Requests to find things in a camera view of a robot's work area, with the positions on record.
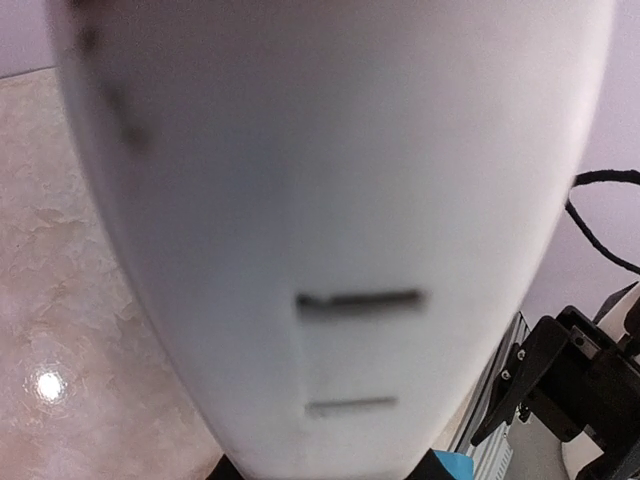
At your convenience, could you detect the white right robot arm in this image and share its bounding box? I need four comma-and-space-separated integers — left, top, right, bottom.
470, 283, 639, 479

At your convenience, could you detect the aluminium front rail frame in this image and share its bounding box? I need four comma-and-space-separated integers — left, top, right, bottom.
448, 313, 529, 479

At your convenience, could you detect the long white power strip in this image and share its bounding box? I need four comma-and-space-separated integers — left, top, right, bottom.
47, 1, 616, 479

